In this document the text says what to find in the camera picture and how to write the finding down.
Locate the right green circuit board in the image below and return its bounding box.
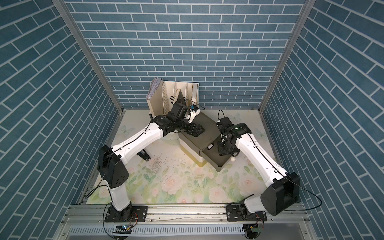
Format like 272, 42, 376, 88
243, 225, 264, 240

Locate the aluminium mounting rail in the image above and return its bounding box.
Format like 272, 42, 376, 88
54, 204, 317, 240

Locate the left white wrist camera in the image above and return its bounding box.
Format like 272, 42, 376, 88
187, 105, 201, 123

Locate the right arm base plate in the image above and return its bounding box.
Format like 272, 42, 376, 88
226, 203, 267, 222

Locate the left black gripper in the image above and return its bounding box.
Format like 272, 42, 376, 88
174, 118, 205, 137

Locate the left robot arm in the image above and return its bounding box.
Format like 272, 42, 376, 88
97, 103, 205, 214

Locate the black framed tablet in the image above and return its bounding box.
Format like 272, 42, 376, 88
171, 89, 186, 105

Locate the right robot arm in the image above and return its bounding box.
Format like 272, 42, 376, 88
216, 117, 301, 216

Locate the olive drawer cabinet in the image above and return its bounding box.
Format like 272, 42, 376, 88
179, 113, 221, 167

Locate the olive top drawer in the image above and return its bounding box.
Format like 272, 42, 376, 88
201, 136, 231, 172

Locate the floral table mat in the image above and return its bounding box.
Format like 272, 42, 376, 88
86, 109, 298, 205

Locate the purple paper folder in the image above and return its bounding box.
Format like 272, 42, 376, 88
146, 77, 164, 101

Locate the white file organizer rack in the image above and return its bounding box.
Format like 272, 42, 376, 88
146, 78, 199, 118

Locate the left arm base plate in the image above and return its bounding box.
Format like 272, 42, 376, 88
104, 205, 149, 223

